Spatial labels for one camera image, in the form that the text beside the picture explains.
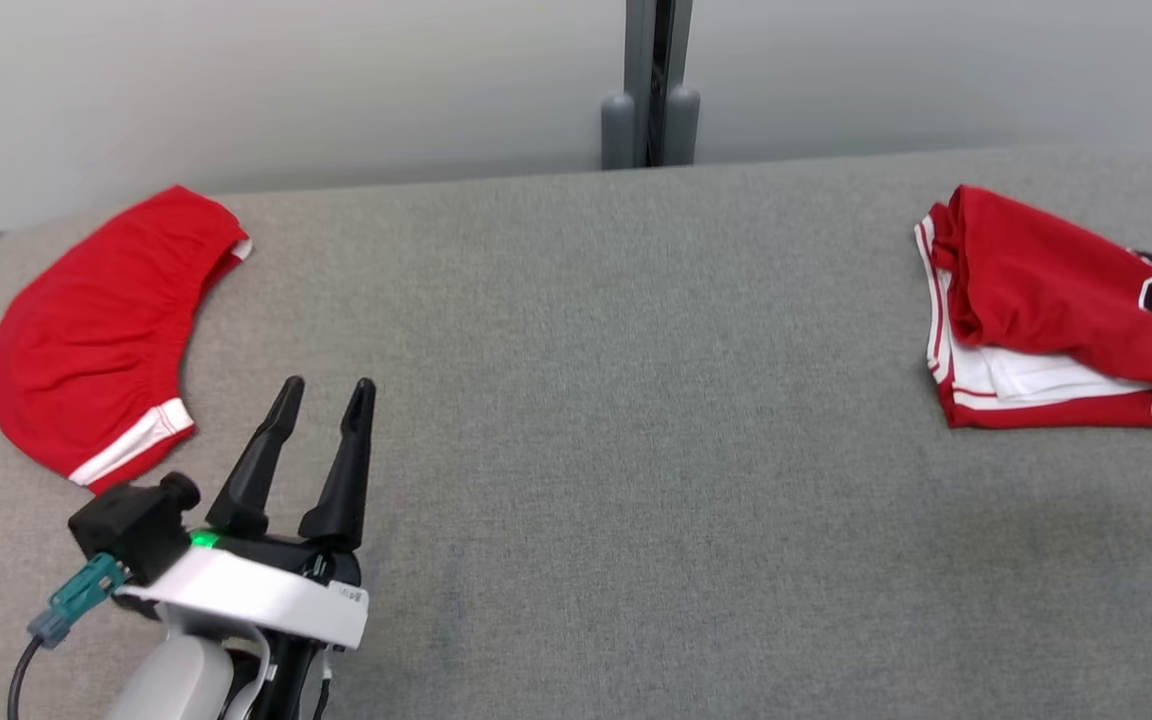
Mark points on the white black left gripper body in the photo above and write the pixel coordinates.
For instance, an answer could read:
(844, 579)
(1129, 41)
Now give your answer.
(256, 595)

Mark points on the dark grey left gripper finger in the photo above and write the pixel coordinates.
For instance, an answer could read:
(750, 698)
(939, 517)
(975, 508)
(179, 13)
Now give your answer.
(346, 490)
(251, 480)

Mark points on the red jersey with white trim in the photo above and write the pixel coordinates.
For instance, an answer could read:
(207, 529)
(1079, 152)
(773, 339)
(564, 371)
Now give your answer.
(1046, 280)

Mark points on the red shorts with white stripe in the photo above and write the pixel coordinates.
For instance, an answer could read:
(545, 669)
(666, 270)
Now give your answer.
(96, 340)

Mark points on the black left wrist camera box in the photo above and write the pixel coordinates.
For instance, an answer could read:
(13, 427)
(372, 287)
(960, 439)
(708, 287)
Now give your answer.
(126, 525)

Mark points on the grey cylindrical post foot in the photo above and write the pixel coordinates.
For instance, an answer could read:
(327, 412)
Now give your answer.
(683, 130)
(618, 135)

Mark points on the grey metal partition post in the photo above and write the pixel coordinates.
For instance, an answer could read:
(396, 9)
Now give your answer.
(656, 50)

